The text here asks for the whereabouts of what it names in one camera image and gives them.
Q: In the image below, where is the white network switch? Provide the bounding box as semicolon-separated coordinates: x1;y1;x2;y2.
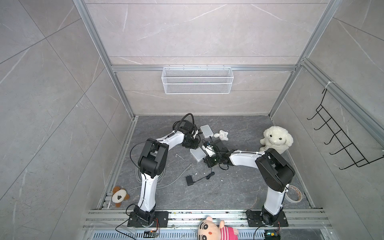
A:
190;147;207;162
200;125;214;139

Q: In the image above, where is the grey cable bundle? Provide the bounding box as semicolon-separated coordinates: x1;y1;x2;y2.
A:
134;163;193;190

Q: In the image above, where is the black power adapter with plug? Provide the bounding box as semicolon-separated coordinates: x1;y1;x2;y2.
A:
210;139;229;171

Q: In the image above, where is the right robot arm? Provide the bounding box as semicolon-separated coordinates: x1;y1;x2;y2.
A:
203;147;295;226

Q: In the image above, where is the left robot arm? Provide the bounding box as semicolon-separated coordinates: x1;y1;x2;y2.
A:
134;113;201;226

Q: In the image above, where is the small white plush toy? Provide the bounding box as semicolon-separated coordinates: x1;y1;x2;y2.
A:
214;130;229;141

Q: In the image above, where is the large white plush dog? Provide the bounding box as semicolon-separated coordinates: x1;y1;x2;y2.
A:
259;126;294;155

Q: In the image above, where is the pink striped cartoon doll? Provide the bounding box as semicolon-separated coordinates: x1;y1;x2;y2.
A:
197;217;239;240

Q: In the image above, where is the roll of tape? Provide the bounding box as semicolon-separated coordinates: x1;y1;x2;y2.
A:
286;185;303;204

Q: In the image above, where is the brown white plush toy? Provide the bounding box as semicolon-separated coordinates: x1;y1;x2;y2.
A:
112;186;130;208

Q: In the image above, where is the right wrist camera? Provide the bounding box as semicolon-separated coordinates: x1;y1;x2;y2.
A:
202;142;216;157

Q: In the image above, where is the white wire mesh basket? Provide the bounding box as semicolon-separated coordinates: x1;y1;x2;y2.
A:
162;67;234;95

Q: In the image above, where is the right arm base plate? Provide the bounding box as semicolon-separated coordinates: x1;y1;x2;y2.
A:
245;210;289;227

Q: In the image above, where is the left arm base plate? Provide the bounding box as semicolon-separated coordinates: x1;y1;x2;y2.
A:
127;211;169;228

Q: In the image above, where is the black wire hook rack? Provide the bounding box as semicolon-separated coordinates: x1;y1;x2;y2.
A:
307;89;384;170

